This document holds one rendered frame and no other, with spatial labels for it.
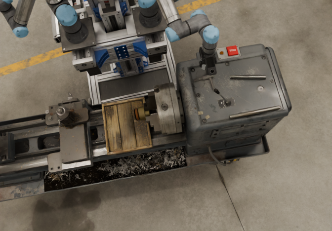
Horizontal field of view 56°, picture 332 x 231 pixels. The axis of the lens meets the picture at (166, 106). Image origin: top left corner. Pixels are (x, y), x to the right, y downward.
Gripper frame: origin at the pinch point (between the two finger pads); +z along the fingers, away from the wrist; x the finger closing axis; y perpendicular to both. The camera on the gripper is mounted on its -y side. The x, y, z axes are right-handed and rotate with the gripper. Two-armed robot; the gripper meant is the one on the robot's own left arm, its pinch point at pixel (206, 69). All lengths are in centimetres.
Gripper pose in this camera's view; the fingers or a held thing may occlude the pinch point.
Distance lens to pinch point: 181.7
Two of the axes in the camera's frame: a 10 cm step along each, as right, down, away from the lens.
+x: -9.8, 1.8, -0.2
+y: -1.7, -9.3, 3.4
